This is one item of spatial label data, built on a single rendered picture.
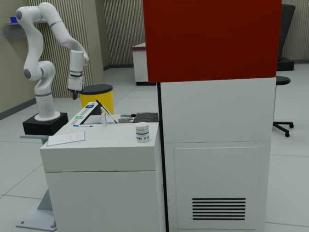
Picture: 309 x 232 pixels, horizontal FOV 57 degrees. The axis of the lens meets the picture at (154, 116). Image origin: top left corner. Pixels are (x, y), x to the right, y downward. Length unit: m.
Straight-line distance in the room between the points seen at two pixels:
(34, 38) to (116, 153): 1.04
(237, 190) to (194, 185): 0.29
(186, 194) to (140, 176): 0.55
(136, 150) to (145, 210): 0.38
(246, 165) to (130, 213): 0.80
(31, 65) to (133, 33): 7.90
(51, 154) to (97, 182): 0.30
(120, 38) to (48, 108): 7.95
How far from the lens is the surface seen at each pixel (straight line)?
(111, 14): 10.12
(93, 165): 1.59
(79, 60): 1.92
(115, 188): 1.64
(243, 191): 2.05
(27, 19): 2.09
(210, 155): 1.88
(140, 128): 1.48
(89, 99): 3.79
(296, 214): 2.71
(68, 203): 1.78
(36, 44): 2.16
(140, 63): 7.01
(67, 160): 1.62
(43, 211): 2.85
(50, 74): 2.25
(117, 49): 10.13
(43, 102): 2.25
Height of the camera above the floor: 1.59
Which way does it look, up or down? 19 degrees down
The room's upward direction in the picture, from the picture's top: 4 degrees counter-clockwise
